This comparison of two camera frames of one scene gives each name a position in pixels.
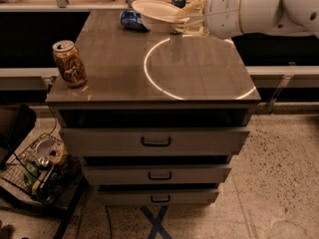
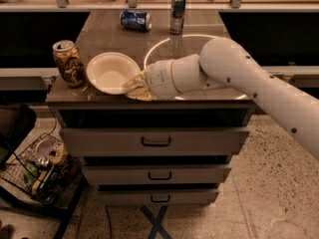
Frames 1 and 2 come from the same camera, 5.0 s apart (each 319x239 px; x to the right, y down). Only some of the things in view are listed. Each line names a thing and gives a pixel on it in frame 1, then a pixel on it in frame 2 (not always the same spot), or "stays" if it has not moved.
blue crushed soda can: x=134 y=20 stays
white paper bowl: x=159 y=16 to x=108 y=72
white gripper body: x=221 y=14 to x=159 y=79
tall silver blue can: x=179 y=1 stays
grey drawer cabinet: x=161 y=118 stays
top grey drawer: x=152 y=141 stays
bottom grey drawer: x=115 y=197 stays
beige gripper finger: x=197 y=8 to x=140 y=80
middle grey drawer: x=156 y=174 stays
